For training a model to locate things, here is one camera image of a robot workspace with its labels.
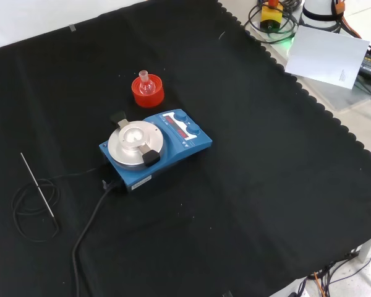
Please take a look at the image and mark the clear round-bottom flask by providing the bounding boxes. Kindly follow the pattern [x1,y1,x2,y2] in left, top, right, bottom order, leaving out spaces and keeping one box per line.
[138,70,156,95]

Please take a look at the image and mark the heater with blue base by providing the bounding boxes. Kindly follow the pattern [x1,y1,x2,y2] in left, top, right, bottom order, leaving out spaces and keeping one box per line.
[98,108,213,194]

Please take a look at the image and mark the black bench cloth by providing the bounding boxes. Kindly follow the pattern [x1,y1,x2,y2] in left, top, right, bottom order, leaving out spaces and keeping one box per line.
[0,0,371,297]

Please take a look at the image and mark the thin metal probe rod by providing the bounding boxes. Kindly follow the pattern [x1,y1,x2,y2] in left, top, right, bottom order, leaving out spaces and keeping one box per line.
[20,152,55,217]

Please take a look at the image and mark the yellow stop button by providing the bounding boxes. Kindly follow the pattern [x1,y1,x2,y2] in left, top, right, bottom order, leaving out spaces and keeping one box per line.
[260,0,284,33]

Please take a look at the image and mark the pale board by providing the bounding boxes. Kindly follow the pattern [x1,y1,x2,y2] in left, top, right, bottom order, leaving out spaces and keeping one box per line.
[284,25,371,90]

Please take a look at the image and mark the white table leg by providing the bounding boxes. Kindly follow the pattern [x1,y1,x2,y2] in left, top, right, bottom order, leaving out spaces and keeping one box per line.
[357,235,371,264]

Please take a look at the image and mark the orange flask ring stand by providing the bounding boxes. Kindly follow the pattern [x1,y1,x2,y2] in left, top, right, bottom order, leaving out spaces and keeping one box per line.
[131,74,165,108]

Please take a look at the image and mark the thick black power cable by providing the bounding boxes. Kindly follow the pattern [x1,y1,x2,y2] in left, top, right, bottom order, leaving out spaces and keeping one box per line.
[72,179,124,297]

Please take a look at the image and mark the black looped cable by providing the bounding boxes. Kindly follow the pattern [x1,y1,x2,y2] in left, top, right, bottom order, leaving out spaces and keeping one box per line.
[246,0,299,44]

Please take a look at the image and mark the thin black probe cable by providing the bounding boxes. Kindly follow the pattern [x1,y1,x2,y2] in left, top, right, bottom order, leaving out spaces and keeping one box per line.
[12,168,97,243]

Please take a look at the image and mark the black cable bundle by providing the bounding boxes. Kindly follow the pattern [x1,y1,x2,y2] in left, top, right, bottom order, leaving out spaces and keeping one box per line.
[296,252,371,297]

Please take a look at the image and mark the orange cable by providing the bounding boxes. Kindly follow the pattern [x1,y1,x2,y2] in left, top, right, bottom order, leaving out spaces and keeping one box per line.
[329,0,363,39]

